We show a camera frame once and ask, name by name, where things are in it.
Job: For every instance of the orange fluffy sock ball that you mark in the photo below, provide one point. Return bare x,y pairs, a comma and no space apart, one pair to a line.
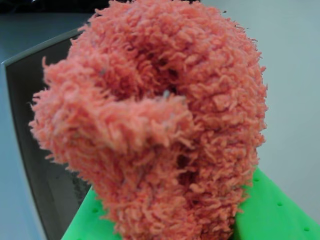
150,100

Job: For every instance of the white cardboard box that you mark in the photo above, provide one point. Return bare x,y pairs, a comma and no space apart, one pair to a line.
30,112

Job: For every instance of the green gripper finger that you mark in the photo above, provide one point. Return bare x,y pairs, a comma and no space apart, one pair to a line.
82,220
275,215

